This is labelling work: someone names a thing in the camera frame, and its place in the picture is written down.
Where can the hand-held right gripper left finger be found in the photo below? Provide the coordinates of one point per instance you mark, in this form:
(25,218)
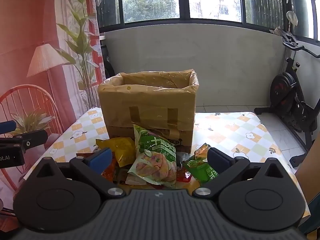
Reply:
(100,159)

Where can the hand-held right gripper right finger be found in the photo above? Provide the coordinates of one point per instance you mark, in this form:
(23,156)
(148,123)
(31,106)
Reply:
(218,160)

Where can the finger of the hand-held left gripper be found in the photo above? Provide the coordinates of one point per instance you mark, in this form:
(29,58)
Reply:
(32,140)
(7,127)

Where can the green pastry packet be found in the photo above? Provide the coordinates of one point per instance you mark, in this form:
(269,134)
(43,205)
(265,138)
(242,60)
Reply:
(200,170)

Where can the large green snack packet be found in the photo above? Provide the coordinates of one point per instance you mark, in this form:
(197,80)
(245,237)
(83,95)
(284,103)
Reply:
(155,165)

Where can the brown cardboard box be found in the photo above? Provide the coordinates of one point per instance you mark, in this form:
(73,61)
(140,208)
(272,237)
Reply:
(150,102)

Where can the orange red snack packet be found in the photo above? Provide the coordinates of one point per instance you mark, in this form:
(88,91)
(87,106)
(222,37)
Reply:
(110,170)

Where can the small orange snack packet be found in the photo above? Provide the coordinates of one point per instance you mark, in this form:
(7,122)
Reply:
(201,151)

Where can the yellow orange snack packet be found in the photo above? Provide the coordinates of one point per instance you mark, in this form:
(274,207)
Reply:
(122,150)

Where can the beige snack packet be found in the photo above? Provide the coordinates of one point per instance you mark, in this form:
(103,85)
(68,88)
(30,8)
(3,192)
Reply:
(125,178)

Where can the brown board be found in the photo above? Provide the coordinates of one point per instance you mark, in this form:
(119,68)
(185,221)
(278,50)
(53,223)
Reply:
(310,170)

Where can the dark upright object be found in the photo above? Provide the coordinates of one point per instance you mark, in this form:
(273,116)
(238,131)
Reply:
(108,65)

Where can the black exercise bike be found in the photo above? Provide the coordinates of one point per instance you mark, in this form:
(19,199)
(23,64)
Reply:
(287,92)

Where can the printed pink curtain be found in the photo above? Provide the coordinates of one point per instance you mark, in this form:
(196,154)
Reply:
(25,30)

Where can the white rag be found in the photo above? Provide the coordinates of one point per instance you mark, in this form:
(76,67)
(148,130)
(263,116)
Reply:
(276,30)

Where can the white round object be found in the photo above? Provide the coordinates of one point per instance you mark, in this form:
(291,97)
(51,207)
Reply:
(292,17)

